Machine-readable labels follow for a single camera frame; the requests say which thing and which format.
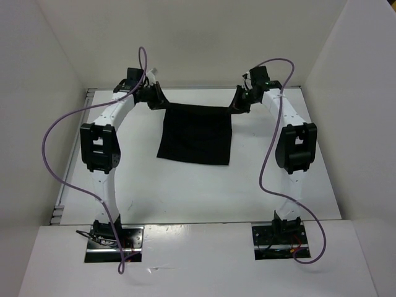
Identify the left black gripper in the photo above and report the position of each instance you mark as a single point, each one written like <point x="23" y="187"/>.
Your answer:
<point x="157" y="104"/>

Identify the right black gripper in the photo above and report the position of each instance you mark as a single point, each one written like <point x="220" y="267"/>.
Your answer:
<point x="236" y="106"/>

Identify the black skirt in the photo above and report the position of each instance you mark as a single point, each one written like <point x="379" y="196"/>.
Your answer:
<point x="196" y="134"/>

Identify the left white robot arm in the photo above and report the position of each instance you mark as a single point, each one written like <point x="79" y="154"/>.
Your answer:
<point x="101" y="153"/>

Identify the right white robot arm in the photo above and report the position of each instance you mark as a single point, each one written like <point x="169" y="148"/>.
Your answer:
<point x="293" y="144"/>

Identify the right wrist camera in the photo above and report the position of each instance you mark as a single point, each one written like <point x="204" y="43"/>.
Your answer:
<point x="255" y="77"/>

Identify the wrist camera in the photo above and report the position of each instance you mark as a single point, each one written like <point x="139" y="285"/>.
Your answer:
<point x="135" y="74"/>
<point x="255" y="77"/>

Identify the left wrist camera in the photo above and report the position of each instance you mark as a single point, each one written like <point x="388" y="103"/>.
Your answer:
<point x="135" y="74"/>

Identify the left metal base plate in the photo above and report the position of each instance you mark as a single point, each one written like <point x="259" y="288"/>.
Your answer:
<point x="101" y="250"/>

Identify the metal base plate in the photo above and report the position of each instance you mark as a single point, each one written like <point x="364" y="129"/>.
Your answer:
<point x="268" y="246"/>
<point x="101" y="250"/>

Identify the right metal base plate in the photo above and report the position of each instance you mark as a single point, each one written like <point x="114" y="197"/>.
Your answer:
<point x="268" y="246"/>

